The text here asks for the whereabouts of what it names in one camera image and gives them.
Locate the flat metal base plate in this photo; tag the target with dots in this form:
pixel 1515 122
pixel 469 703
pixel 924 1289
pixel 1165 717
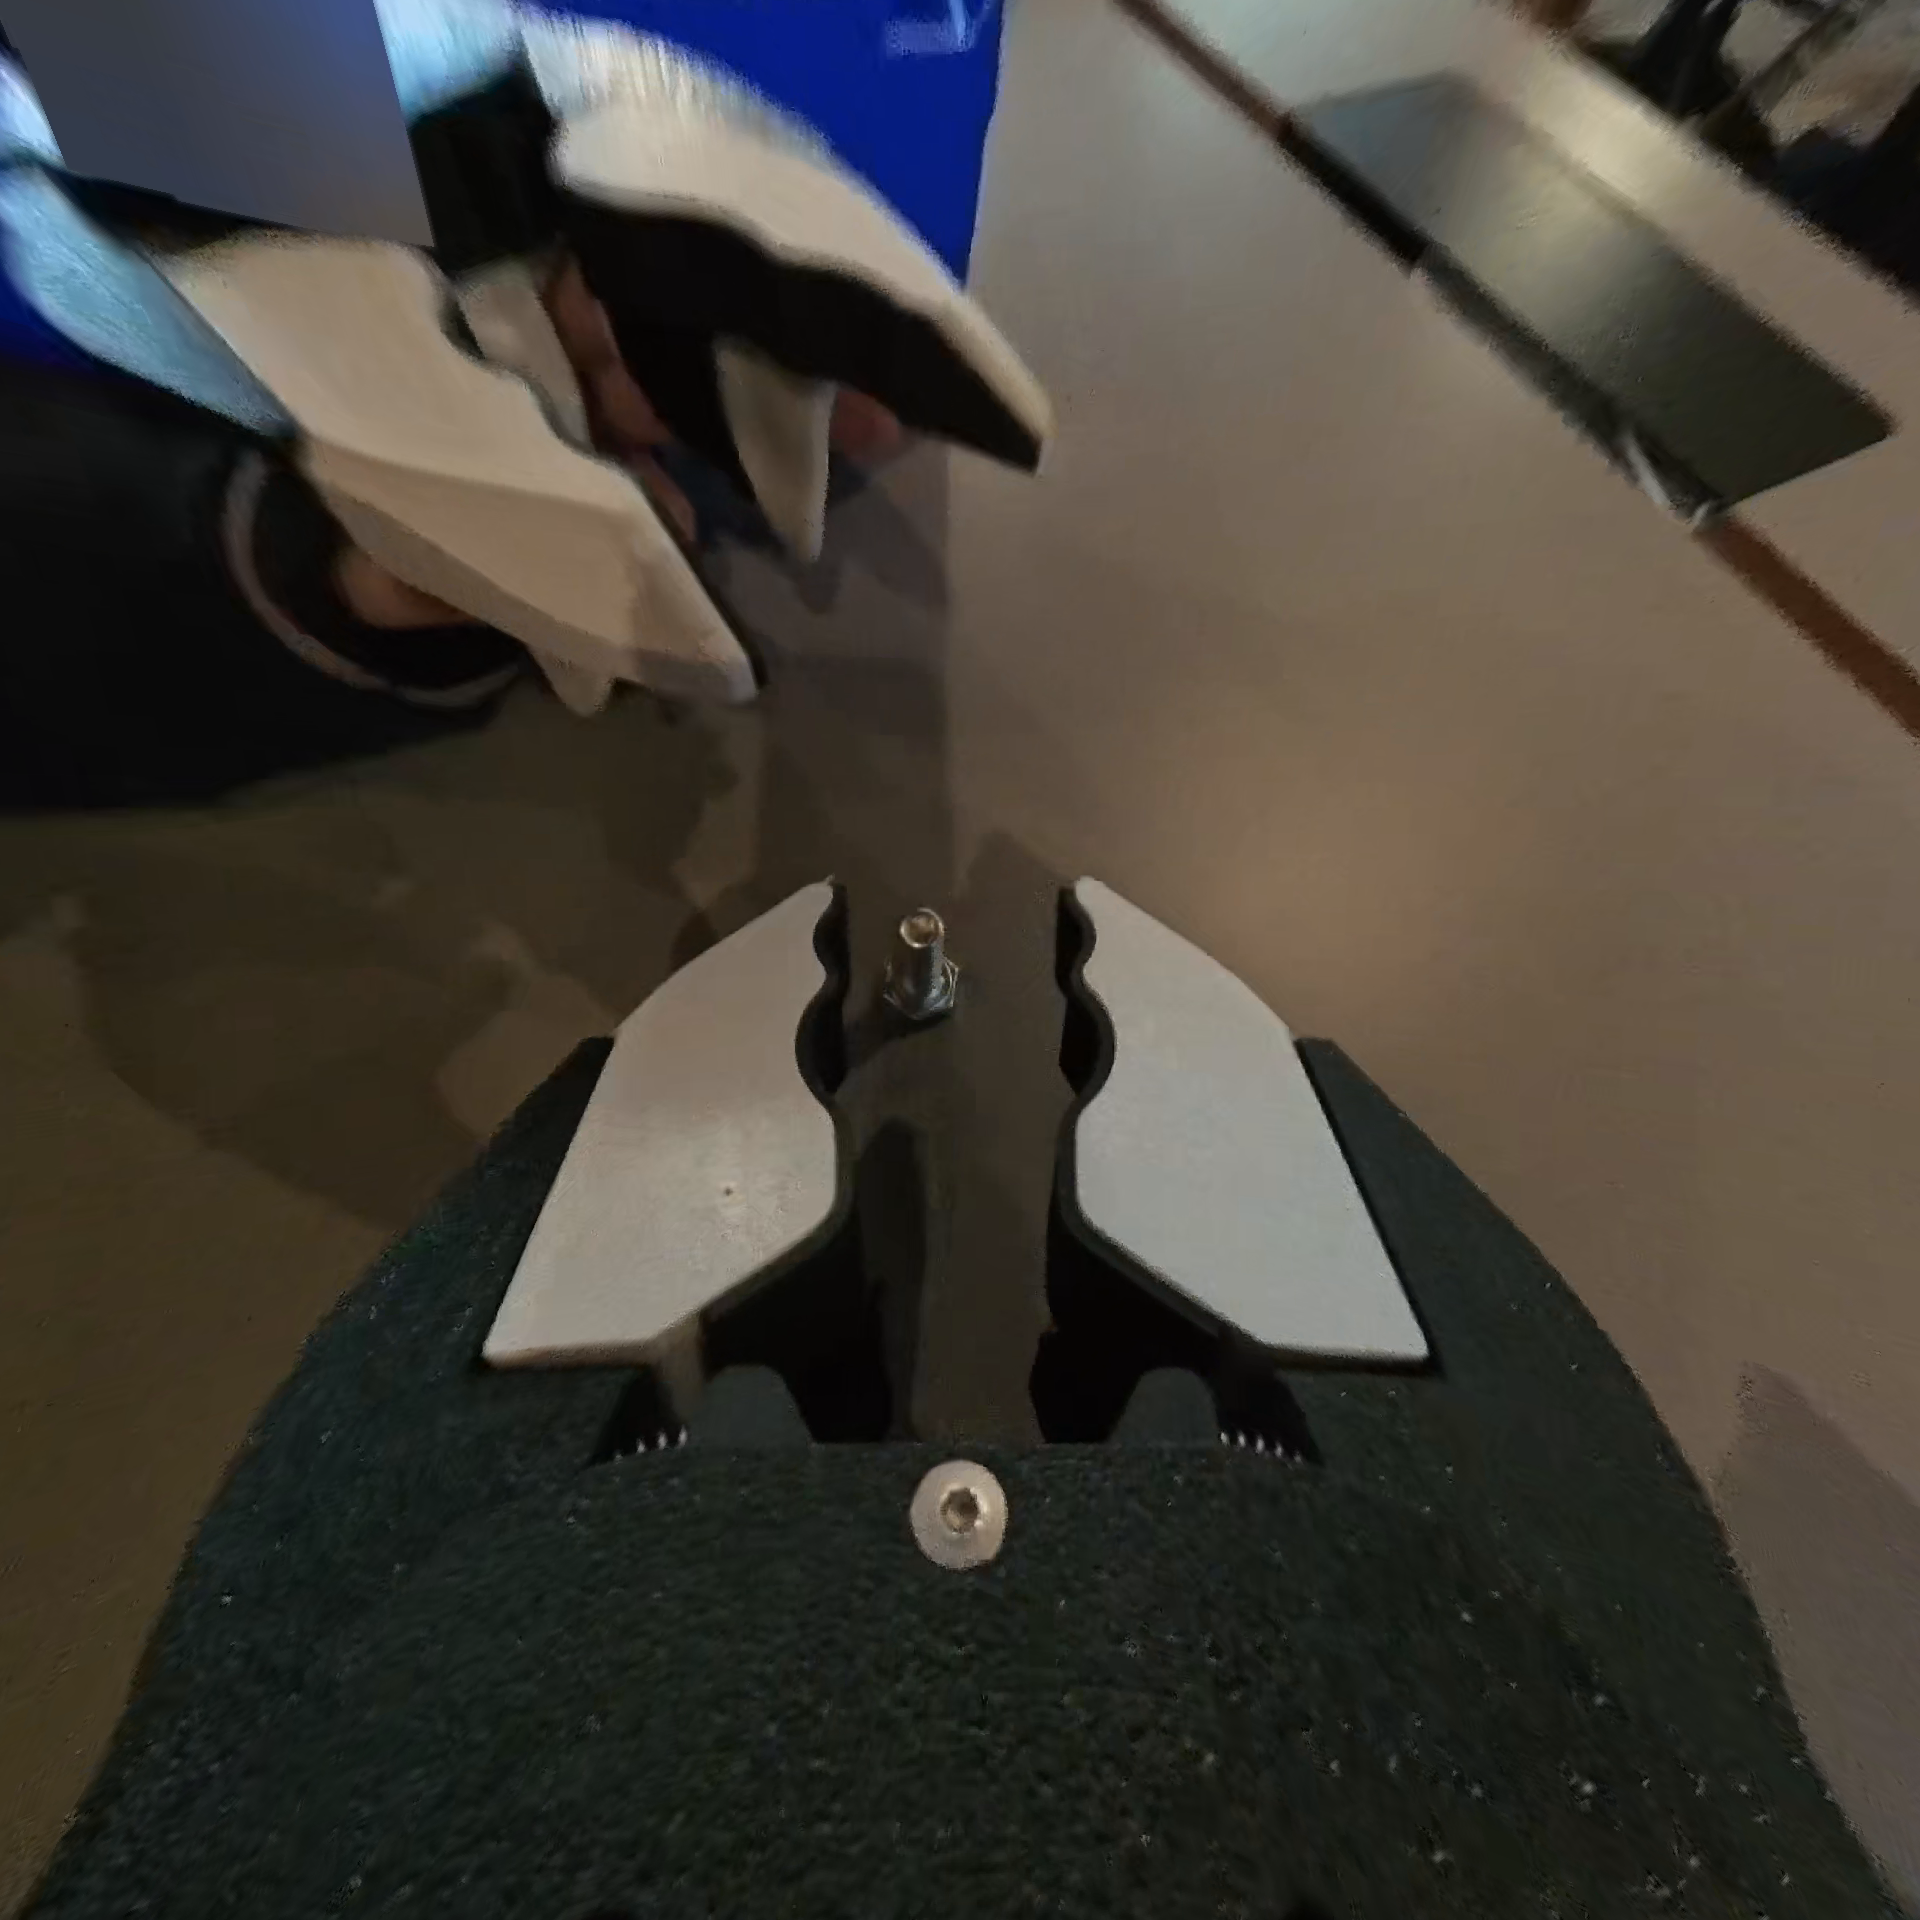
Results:
pixel 1620 285

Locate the silver hex bolt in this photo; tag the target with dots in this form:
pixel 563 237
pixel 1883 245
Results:
pixel 914 974

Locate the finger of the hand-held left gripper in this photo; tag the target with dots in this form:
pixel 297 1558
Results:
pixel 480 494
pixel 810 255

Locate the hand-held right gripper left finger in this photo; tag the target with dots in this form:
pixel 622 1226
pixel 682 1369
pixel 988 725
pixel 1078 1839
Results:
pixel 690 1185

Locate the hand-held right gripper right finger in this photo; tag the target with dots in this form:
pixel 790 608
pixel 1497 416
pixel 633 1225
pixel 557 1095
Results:
pixel 1231 1185

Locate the person's left hand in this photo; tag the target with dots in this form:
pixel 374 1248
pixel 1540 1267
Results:
pixel 608 374

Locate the blue plastic bin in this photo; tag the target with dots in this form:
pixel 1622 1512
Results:
pixel 901 151

